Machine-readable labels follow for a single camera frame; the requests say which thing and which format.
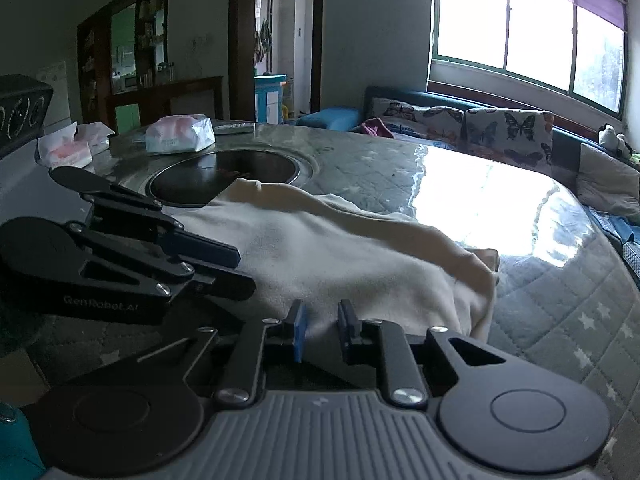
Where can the hanging clothes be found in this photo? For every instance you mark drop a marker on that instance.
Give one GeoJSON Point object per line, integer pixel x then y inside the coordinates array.
{"type": "Point", "coordinates": [264, 40]}

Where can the panda plush toy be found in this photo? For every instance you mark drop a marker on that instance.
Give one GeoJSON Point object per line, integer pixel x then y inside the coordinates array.
{"type": "Point", "coordinates": [615, 140]}

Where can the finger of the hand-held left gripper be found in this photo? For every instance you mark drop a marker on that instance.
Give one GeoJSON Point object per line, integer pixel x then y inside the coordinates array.
{"type": "Point", "coordinates": [200, 250]}
{"type": "Point", "coordinates": [225, 287]}

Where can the dark patterned object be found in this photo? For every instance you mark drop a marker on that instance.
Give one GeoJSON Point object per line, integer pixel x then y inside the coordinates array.
{"type": "Point", "coordinates": [22, 115]}

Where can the pink white tissue pack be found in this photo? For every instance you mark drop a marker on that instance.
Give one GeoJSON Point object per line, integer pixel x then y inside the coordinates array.
{"type": "Point", "coordinates": [65, 150]}
{"type": "Point", "coordinates": [180, 135]}
{"type": "Point", "coordinates": [97, 135]}

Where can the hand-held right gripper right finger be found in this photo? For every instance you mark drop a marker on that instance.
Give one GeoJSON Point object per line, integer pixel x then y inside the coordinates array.
{"type": "Point", "coordinates": [345, 332]}

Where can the dark wooden door frame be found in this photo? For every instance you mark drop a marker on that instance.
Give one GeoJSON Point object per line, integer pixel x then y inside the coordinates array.
{"type": "Point", "coordinates": [242, 35]}

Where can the window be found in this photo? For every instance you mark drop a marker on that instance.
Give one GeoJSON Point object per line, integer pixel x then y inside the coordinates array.
{"type": "Point", "coordinates": [535, 30]}

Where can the round black induction cooker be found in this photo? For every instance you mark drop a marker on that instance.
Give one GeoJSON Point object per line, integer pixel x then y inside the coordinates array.
{"type": "Point", "coordinates": [190, 185]}

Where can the dark wooden sideboard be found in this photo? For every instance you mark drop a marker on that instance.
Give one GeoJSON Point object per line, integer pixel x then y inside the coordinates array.
{"type": "Point", "coordinates": [190, 97]}

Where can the grey remote control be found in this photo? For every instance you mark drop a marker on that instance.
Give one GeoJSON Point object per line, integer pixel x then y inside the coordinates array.
{"type": "Point", "coordinates": [234, 128]}

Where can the yellow toy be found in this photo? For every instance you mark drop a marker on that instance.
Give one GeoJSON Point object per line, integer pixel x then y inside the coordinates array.
{"type": "Point", "coordinates": [285, 112]}

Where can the grey pillow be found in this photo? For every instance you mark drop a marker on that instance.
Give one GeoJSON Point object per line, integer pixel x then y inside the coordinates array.
{"type": "Point", "coordinates": [607, 182]}

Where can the dark wooden shelf cabinet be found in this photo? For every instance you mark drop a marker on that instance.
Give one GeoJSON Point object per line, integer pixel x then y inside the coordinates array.
{"type": "Point", "coordinates": [102, 60]}

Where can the cream knit garment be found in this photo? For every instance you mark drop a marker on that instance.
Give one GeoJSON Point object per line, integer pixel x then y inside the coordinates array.
{"type": "Point", "coordinates": [350, 260]}

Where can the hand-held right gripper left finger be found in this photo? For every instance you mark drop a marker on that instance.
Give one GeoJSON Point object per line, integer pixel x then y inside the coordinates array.
{"type": "Point", "coordinates": [300, 332]}

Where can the pink cloth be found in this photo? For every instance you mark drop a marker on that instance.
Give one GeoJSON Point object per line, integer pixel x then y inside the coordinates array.
{"type": "Point", "coordinates": [377, 128]}

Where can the teal cloth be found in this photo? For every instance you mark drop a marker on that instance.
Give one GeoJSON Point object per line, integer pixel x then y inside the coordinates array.
{"type": "Point", "coordinates": [17, 445]}

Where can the long butterfly print pillow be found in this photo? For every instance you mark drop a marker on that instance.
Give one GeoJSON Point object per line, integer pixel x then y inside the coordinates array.
{"type": "Point", "coordinates": [415, 115]}

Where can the large butterfly print pillow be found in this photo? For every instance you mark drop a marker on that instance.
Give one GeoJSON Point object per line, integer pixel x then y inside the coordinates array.
{"type": "Point", "coordinates": [507, 140]}

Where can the flat butterfly print cushion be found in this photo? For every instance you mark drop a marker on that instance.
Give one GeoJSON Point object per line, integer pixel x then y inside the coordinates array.
{"type": "Point", "coordinates": [425, 139]}

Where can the blue sofa cover cloth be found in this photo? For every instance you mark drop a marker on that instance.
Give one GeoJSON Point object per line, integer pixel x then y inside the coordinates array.
{"type": "Point", "coordinates": [622, 225]}

